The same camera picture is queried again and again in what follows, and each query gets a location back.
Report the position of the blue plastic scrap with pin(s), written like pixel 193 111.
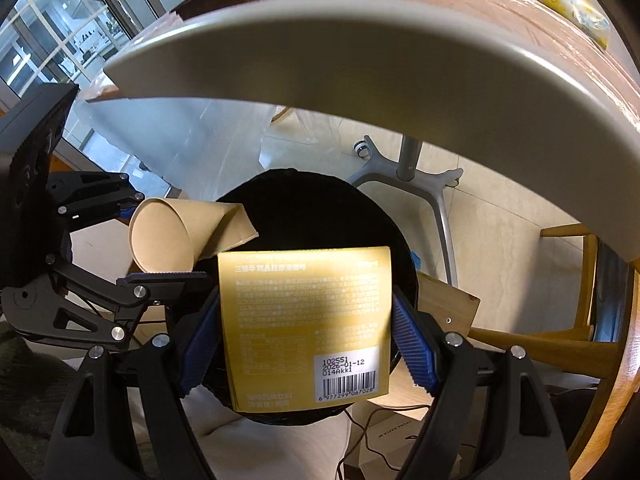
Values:
pixel 417 260

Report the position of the brown paper cup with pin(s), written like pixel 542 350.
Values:
pixel 165 235

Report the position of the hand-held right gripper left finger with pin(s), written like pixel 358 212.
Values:
pixel 197 350

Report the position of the wooden chair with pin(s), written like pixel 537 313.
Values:
pixel 550 345

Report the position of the black trash bin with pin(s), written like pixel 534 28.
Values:
pixel 310 210

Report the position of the glass window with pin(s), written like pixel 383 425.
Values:
pixel 60 25

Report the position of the light wooden board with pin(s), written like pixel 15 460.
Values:
pixel 450 305

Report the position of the clear plastic sheet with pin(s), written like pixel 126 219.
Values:
pixel 305 135

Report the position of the grey table base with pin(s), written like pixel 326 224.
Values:
pixel 410 160

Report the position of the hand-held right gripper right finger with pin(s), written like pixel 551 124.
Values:
pixel 412 345

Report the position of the yellow cardboard box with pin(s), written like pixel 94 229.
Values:
pixel 300 320

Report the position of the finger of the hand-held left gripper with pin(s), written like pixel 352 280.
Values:
pixel 90 190
pixel 150 291

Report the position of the dark green garment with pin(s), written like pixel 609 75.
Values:
pixel 25 400

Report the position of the yellow white tissue pack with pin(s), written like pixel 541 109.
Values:
pixel 575 10

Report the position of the brown cardboard box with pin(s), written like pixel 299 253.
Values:
pixel 390 440

